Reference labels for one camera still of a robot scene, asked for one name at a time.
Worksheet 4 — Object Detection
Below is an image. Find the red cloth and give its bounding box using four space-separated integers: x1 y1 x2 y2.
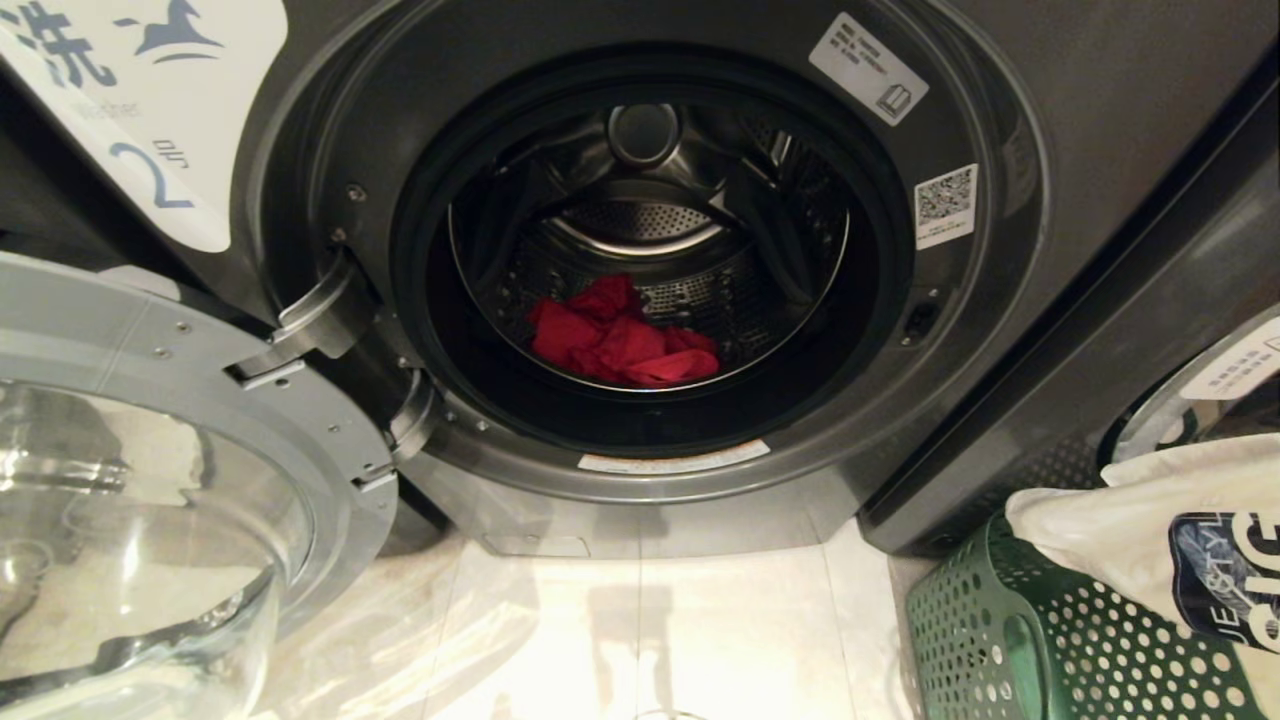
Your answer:
527 274 721 389

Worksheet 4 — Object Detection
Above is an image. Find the white printed garment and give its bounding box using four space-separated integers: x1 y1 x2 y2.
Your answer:
1005 432 1280 656

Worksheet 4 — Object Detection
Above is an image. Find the green perforated laundry basket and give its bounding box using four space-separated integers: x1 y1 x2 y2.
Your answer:
905 512 1271 720

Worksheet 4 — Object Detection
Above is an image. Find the washing machine glass door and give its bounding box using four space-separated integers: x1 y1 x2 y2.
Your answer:
0 250 401 720

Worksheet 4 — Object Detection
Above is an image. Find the grey front-load washing machine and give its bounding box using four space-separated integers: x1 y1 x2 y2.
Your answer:
0 0 1280 561

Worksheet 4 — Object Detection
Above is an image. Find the grey neighbouring washing machine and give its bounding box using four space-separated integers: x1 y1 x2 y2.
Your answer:
858 60 1280 557

